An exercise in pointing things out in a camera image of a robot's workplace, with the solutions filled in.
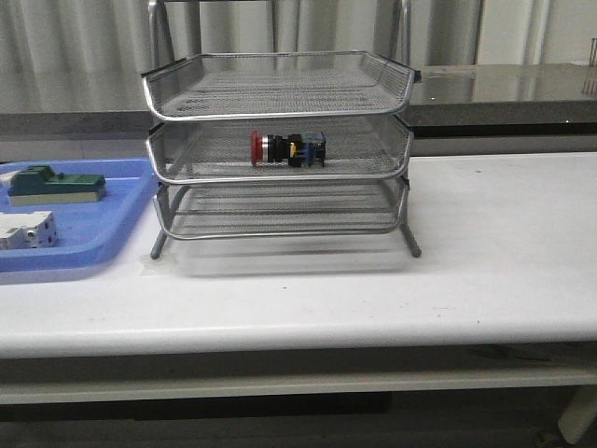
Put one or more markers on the red emergency stop push button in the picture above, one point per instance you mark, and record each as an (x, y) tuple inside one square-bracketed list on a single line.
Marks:
[(296, 149)]

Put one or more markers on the mesh rack tray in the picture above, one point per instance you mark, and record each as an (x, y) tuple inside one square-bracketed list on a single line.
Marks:
[(277, 85), (201, 152), (276, 209)]

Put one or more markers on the blue plastic tray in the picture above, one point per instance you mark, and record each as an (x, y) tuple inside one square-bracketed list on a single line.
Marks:
[(90, 235)]

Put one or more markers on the white circuit breaker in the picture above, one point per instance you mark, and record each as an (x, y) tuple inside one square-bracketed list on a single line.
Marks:
[(28, 230)]

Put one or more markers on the grey stone counter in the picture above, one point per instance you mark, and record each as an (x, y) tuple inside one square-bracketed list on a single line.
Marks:
[(454, 110)]

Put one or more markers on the green and beige electrical module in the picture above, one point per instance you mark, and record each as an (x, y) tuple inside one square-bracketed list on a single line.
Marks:
[(40, 184)]

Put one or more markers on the pale pleated curtain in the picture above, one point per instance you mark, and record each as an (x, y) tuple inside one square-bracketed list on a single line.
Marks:
[(69, 55)]

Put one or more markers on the white table leg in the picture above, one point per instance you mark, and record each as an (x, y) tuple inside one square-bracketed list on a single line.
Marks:
[(579, 414)]

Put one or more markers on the grey metal rack frame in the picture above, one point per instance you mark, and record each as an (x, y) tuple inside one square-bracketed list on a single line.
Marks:
[(399, 44)]

